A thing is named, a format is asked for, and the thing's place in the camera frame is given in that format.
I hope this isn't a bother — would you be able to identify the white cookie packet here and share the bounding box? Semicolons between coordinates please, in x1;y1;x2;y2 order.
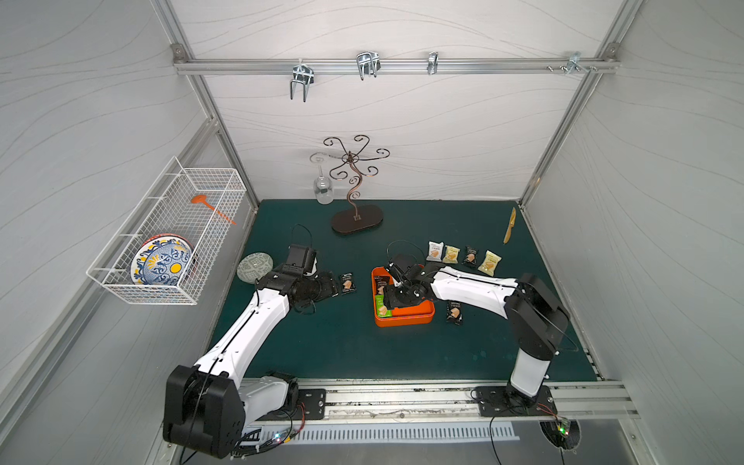
426;241;445;263

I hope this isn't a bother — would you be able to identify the black cookie packet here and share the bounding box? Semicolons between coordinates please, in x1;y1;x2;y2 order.
462;246;479;267
447;301;463;326

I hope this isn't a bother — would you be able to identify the pale yellow cookie packet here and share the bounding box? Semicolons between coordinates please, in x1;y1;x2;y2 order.
478;250;502;277

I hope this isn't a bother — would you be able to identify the green cookie packet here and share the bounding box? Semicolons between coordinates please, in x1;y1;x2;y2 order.
375;294;393;319

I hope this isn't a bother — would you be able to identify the black drycake packet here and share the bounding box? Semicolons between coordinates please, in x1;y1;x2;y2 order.
339;272;357;295

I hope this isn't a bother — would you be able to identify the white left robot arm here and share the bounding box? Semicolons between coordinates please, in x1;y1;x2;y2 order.
163;271;337;458

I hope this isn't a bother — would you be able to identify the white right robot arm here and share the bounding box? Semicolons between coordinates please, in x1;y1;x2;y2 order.
372;263;571;405

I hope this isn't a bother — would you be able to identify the orange plastic storage box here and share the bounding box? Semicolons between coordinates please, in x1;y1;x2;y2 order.
371;267;436;327

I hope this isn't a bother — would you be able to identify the green patterned ceramic bowl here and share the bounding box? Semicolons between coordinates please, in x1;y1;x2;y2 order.
236;252;274;285

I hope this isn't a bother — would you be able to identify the brown metal glass stand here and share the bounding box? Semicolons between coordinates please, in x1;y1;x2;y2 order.
323;135;391;234

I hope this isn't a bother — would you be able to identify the wooden knife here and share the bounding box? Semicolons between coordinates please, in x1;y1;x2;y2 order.
503;207;517;244

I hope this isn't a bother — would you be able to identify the orange plastic spoon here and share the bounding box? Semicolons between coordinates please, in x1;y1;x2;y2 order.
191;194;236;225

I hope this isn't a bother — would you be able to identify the blue yellow painted plate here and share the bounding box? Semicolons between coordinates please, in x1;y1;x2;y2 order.
130;234;193;286

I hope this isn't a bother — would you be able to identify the metal double hook left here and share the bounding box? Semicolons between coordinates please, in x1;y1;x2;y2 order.
290;63;315;103

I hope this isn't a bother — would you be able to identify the metal double hook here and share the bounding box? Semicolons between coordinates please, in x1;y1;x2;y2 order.
356;52;382;81
290;63;315;103

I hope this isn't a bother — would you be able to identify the metal single hook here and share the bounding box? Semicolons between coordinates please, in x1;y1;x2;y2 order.
426;52;439;76

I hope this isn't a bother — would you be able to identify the metal double hook middle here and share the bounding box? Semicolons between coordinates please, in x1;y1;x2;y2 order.
356;52;382;81

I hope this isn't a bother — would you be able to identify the metal hook right end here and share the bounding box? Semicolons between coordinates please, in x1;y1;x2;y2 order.
546;52;599;76

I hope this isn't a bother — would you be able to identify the white wire basket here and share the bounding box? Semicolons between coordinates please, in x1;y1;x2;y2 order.
86;158;245;305

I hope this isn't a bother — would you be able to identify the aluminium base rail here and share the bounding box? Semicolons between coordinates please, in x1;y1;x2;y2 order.
237;379;641;422

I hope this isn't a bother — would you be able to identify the aluminium top rail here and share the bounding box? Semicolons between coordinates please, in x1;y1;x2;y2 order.
174;48;621;78

